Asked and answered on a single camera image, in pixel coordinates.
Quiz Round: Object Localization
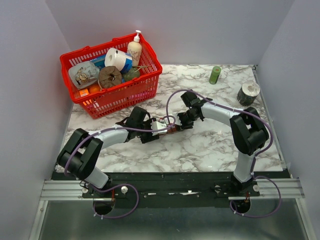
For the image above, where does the orange fruit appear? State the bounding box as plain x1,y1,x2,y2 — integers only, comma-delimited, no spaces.
88,83,101,94

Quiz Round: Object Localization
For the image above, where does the green round vegetable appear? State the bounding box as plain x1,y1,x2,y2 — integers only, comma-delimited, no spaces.
122,67,141,82

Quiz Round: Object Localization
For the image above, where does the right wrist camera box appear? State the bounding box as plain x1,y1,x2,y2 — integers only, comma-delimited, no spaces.
163,116,176,126

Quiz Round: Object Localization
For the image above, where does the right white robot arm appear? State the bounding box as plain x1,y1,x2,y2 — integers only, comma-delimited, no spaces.
175,91,269,196

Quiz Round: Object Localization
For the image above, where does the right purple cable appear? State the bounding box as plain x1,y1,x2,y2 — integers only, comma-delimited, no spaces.
165,89,282,218

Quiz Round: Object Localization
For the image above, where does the white cartoon pouch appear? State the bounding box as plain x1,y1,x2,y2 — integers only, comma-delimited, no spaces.
68,61,100,90

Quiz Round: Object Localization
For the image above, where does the green pill bottle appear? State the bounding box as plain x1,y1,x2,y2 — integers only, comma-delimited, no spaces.
209,66,221,85

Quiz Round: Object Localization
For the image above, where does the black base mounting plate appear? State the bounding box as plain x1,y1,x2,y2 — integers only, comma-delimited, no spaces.
50,170,292,214

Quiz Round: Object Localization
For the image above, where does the white lotion pump bottle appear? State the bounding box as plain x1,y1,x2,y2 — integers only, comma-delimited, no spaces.
127,30,142,67

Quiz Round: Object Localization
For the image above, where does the brown paper roll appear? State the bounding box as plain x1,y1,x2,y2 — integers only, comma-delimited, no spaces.
98,66,123,89

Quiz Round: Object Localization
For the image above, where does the brown weekly pill organizer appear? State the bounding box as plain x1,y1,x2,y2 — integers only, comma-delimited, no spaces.
163,126,181,135

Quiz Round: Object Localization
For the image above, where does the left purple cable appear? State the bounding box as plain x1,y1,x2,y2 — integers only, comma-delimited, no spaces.
63,115,177,220

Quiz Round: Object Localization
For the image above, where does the purple cable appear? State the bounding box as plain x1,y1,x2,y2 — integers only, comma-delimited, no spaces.
165,89,282,218
63,115,177,220

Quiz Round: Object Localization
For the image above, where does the aluminium rail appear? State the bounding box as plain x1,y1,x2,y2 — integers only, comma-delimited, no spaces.
40,178,305,202

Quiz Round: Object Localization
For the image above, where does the camouflage tape roll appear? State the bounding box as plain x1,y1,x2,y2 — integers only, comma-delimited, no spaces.
236,81,261,106

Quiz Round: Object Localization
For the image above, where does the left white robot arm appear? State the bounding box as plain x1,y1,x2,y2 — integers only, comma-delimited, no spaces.
56,107,159,198

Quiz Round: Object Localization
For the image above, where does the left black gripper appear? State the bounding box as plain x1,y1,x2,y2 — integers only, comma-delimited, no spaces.
136,118,160,144

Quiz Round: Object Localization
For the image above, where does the white toilet paper roll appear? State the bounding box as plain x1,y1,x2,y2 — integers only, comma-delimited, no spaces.
104,47,133,74

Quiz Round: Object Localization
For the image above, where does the orange small box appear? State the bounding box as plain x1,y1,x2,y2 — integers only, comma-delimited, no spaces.
78,88,90,98

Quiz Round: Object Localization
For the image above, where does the blue package in basket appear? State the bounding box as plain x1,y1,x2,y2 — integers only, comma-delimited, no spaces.
90,55,106,70

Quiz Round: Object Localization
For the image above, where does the red plastic shopping basket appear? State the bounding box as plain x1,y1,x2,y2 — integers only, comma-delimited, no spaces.
60,31,163,119

